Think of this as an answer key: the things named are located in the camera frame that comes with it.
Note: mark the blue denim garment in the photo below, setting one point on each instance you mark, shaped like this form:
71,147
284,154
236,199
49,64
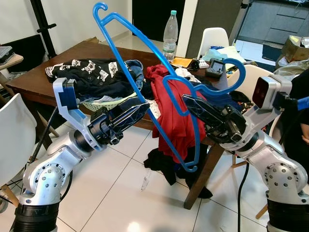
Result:
134,70

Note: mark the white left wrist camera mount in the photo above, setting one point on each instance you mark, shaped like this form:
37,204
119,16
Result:
72,113

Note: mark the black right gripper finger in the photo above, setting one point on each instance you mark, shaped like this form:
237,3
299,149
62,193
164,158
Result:
205,107
203,120

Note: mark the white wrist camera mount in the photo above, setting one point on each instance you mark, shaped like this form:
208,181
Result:
280,89
72,113

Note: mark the black garment with white stripe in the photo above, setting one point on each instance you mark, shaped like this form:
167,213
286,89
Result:
166,166

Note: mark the light green mesh cloth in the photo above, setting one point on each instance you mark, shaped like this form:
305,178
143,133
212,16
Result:
104,102

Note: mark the blue plastic hanger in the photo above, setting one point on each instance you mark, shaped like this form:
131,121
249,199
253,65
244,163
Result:
191,168

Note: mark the yellow-green cloth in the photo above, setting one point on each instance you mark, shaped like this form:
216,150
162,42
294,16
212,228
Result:
236,53

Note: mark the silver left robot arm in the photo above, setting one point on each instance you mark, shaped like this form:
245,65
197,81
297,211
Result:
48,176

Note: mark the orange flat packet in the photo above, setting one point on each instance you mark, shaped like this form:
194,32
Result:
182,62

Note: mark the red garment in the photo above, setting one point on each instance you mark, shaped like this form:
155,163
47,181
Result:
169,121

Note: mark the white cloth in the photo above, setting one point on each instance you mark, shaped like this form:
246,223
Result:
186,73

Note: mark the white chair with wooden legs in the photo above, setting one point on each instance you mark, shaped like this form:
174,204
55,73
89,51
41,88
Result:
14,135
250,72
212,38

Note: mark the black tripod stand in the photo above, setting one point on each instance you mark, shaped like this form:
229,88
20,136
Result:
41,21

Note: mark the clear bottle with green cap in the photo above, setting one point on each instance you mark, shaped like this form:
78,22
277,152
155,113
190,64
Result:
170,38

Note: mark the black garment with white print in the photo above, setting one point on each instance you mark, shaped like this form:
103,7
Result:
91,79

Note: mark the crumpled gold bag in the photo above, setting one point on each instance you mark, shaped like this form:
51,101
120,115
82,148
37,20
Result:
294,48

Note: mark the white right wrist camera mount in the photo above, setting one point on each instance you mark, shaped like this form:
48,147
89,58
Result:
280,89

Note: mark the black box-shaped device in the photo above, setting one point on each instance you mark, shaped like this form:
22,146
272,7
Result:
216,68

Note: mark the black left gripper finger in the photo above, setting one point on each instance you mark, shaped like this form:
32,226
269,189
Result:
131,123
130,111

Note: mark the brown wooden table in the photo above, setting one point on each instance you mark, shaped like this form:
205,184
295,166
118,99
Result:
29,82

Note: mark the teal cloth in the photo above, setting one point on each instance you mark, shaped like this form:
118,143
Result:
217,52

